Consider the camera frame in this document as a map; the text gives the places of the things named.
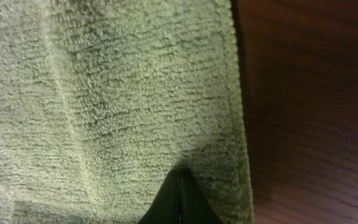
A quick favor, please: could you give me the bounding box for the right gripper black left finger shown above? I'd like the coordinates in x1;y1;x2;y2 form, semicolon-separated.
138;170;180;224

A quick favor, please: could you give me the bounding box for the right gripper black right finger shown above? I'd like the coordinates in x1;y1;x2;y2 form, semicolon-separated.
178;169;224;224

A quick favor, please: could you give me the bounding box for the green microfiber cloth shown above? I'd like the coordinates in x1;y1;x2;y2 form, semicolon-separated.
0;0;254;223

